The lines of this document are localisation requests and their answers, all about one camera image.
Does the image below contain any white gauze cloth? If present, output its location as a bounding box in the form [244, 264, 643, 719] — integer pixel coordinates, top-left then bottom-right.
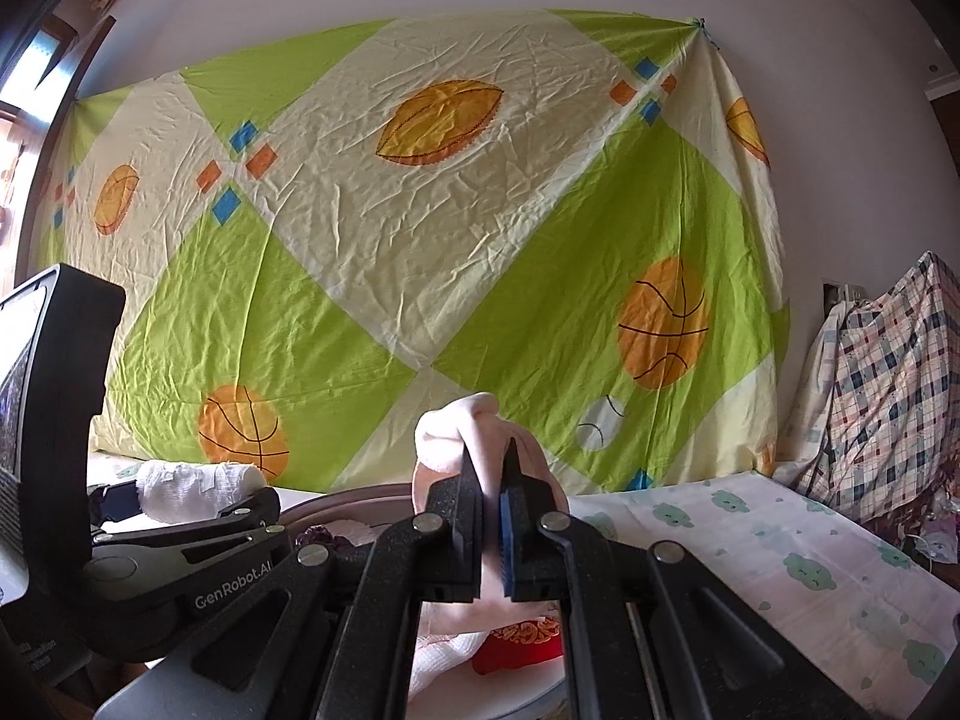
[139, 461, 271, 522]

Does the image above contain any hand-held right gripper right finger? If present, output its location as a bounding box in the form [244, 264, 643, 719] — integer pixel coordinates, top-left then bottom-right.
[499, 439, 890, 720]

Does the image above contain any pink cloth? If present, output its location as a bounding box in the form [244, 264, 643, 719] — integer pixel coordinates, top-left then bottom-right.
[411, 392, 571, 642]

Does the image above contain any crumpled plastic bag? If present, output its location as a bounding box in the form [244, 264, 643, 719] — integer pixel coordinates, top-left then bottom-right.
[896, 495, 960, 578]

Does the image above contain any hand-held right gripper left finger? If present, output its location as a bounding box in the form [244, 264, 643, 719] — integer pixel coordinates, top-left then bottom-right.
[94, 448, 485, 720]

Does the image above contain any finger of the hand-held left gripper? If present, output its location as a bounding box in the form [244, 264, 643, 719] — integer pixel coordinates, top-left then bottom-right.
[90, 486, 290, 567]
[88, 480, 147, 524]

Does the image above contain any red printed cloth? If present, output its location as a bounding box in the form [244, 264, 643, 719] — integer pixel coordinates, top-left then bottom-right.
[471, 619, 565, 676]

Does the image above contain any white wall fixture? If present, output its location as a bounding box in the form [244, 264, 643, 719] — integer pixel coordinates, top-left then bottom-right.
[924, 52, 960, 98]

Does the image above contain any sports print wall sheet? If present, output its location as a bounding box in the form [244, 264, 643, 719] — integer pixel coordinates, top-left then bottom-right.
[41, 9, 792, 500]

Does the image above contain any white knit cloth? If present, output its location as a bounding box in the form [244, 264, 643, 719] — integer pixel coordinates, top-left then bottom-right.
[409, 630, 488, 698]

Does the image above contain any plaid cloth bundle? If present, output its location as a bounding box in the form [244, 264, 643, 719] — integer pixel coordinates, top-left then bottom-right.
[772, 251, 960, 533]

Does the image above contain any brown wooden door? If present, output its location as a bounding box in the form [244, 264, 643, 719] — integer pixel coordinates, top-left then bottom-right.
[0, 0, 132, 301]

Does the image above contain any cloud print bed sheet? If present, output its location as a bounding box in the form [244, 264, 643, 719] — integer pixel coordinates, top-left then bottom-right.
[90, 457, 960, 713]

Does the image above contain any round metal tin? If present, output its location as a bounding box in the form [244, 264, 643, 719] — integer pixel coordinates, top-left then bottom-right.
[274, 484, 575, 720]

